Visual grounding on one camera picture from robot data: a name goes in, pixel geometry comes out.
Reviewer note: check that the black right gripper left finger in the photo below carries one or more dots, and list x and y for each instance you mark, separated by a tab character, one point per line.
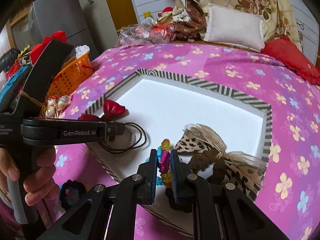
108	212

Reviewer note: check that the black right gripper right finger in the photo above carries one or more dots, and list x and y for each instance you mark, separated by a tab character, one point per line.
219	212

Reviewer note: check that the black blue scrunchie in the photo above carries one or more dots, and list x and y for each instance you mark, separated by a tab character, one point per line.
70	192

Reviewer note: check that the leopard print brown bow scrunchie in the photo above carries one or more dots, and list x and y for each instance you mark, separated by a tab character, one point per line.
207	149

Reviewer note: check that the red velvet bow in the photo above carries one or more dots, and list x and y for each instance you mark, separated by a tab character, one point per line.
111	109

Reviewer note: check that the black elastic with wooden charm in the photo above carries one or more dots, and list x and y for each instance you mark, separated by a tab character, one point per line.
134	137

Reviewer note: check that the magenta sleeve forearm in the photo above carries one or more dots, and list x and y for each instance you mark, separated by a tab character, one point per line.
10	229

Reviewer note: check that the person's left hand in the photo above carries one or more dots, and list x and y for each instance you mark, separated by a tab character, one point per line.
37	185

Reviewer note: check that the phone mounted on gripper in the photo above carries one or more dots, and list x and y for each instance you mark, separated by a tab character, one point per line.
35	89

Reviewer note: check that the foil wrapped egg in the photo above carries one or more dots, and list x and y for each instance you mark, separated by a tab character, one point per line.
63	102
52	102
51	112

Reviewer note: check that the blue turquoise bag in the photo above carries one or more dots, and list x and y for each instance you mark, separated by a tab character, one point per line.
10	86

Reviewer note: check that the pink floral bedsheet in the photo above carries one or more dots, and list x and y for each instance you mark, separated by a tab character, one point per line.
290	193

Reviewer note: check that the striped shallow cardboard tray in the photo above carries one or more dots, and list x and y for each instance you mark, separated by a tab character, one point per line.
165	105

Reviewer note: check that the red gift bag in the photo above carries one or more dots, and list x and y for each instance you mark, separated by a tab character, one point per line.
39	48

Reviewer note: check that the orange plastic basket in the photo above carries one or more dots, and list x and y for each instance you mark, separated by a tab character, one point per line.
72	75

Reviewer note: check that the white tissue in basket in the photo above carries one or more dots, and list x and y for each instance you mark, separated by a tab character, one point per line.
81	50

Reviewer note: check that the grey refrigerator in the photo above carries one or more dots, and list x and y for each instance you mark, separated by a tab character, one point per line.
85	22

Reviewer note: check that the clear plastic bag of items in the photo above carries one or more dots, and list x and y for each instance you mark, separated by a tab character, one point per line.
147	32

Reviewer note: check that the red cushion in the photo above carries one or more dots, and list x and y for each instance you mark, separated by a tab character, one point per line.
283	50

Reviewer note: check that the brown patterned cloth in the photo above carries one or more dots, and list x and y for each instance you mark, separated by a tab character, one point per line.
189	19

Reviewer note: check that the santa plush toy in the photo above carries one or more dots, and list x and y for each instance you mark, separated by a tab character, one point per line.
165	17

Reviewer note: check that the white grey pillow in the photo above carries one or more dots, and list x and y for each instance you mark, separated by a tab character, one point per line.
234	28

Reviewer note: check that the floral beige quilt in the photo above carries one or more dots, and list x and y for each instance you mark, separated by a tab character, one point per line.
237	2

